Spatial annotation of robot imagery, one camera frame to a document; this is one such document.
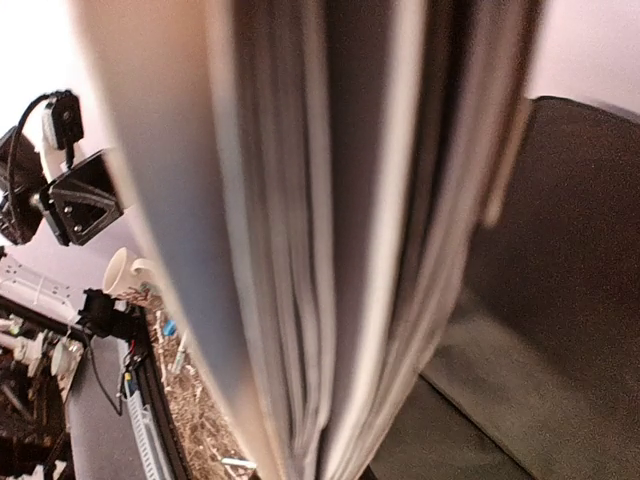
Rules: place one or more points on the cream patterned mug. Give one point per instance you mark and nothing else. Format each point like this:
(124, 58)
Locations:
(128, 273)

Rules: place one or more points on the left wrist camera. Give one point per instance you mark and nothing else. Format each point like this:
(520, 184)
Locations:
(62, 120)

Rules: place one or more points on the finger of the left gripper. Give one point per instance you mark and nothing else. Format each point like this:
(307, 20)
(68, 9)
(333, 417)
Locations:
(81, 203)

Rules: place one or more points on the white thin pen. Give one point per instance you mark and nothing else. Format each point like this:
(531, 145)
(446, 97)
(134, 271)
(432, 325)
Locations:
(180, 355)

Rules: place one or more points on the white slotted cable duct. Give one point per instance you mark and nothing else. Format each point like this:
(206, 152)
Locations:
(154, 461)

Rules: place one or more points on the black front rail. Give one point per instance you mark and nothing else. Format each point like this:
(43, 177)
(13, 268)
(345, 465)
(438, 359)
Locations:
(148, 378)

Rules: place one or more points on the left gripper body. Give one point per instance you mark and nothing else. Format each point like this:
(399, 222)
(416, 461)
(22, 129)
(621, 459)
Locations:
(29, 180)

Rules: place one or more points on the black student bag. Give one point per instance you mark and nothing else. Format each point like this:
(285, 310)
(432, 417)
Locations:
(537, 374)

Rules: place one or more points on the dog picture book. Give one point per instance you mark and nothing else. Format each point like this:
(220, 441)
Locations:
(309, 175)

